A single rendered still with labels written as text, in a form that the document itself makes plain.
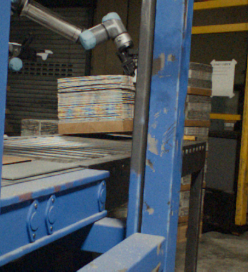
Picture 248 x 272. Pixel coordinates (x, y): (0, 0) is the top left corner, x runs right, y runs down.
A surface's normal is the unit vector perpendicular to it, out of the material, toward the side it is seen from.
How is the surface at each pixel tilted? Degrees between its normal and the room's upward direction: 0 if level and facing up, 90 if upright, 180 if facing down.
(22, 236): 90
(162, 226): 90
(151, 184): 90
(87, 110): 90
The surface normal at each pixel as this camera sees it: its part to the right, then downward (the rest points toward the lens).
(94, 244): -0.34, 0.03
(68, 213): 0.94, 0.08
